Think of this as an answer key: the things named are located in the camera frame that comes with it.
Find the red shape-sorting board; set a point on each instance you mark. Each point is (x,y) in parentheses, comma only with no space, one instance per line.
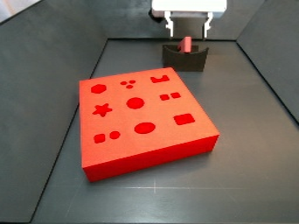
(140,120)

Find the red double-square peg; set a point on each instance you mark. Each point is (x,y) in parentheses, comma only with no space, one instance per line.
(184,46)

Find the black curved holder stand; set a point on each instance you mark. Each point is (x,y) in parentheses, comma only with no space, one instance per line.
(184,62)

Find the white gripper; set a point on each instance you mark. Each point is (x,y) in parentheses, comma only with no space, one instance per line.
(188,8)

